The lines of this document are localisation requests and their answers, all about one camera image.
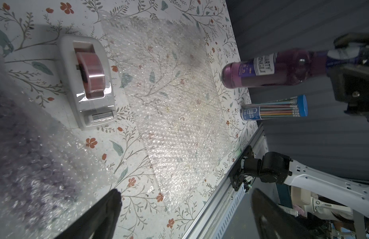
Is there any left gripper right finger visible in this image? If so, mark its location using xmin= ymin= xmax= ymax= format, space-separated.
xmin=251 ymin=189 xmax=315 ymax=239

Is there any white ventilated cable duct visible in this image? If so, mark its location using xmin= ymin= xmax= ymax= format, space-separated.
xmin=211 ymin=184 xmax=245 ymax=239

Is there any dark purple labelled bottle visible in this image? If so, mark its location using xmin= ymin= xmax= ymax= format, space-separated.
xmin=0 ymin=92 xmax=78 ymax=229

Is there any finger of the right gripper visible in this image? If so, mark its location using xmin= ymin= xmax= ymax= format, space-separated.
xmin=334 ymin=32 xmax=369 ymax=49

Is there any white tape dispenser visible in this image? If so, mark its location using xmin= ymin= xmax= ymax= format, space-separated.
xmin=56 ymin=34 xmax=117 ymax=130

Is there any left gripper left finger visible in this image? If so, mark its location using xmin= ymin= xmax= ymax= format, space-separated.
xmin=57 ymin=189 xmax=122 ymax=239

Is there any aluminium front rail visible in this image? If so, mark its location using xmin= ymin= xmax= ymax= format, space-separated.
xmin=182 ymin=125 xmax=268 ymax=239

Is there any blue-lid pencil jar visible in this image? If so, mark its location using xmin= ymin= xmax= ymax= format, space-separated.
xmin=240 ymin=95 xmax=308 ymax=121

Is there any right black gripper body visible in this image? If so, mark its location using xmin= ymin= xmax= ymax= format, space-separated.
xmin=327 ymin=64 xmax=369 ymax=122

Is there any purple liquid glass bottle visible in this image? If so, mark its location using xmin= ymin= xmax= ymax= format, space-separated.
xmin=221 ymin=47 xmax=364 ymax=89

